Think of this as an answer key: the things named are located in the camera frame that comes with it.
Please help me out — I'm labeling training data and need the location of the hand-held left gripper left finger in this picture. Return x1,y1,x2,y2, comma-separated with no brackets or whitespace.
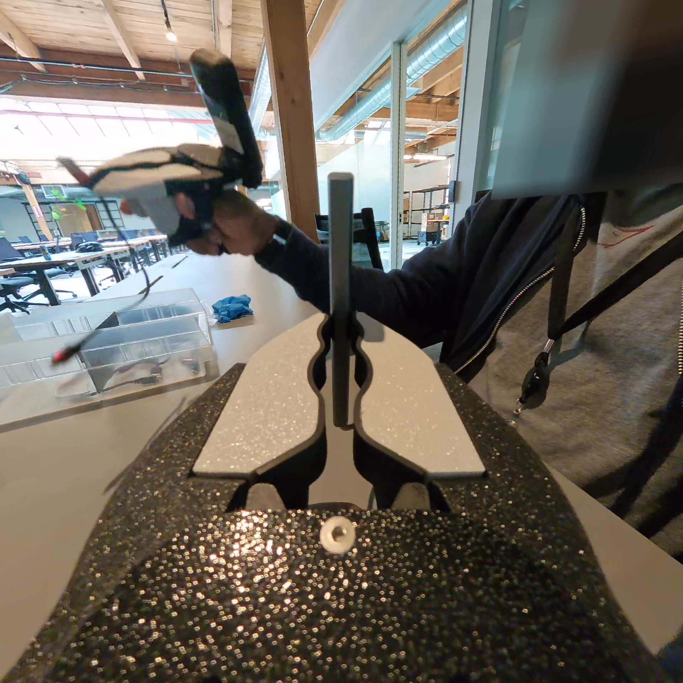
192,313,327,510

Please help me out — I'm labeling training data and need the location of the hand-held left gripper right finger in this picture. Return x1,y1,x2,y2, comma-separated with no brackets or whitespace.
352,312,487,510

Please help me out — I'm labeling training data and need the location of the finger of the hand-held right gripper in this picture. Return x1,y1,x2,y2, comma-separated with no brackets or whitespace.
88,160,225,197
107,145,223,174

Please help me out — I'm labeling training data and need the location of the clear plastic bin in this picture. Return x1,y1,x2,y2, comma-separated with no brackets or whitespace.
0,288,219,428

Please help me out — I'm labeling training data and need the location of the grey usb hub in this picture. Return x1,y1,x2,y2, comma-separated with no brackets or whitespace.
328,172,354,428

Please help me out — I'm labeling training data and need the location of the person's right hand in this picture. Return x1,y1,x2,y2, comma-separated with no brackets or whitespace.
184,189,279,258

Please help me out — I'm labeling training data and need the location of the hanging green plant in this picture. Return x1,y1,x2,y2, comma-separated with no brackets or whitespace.
51,192,89,222

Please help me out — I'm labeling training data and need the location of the blue crumpled glove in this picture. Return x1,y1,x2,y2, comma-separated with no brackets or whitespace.
212,295,254,323

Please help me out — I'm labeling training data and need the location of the black wooden chair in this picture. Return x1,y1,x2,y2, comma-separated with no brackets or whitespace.
315,208,385,270

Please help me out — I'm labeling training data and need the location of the person's torso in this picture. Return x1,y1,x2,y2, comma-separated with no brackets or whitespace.
390,181,683,563

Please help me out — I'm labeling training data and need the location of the metal shelving rack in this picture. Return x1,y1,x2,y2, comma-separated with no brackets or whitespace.
403,184,449,246

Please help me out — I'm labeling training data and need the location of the black lanyard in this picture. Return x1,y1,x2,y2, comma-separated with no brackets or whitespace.
515,197,683,417

